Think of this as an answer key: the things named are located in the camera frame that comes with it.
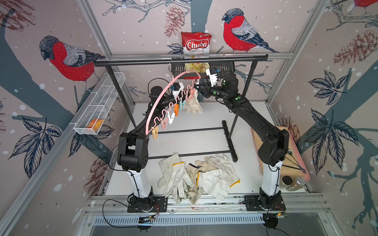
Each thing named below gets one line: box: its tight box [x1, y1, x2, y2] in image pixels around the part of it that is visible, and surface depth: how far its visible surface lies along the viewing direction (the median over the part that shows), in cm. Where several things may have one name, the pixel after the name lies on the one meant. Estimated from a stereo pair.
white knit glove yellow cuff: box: [183, 92, 203, 115], surface depth 87 cm
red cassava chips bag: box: [181, 31, 213, 74], surface depth 83 cm
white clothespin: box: [166, 110, 176, 125], surface depth 66 cm
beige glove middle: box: [186, 156, 210, 205], surface depth 81 cm
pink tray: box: [287, 127, 311, 182], surface depth 91 cm
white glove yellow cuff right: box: [196, 153, 241, 201], surface depth 81 cm
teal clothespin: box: [179, 98, 187, 111], surface depth 70 cm
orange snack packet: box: [86, 118, 105, 134], surface depth 68 cm
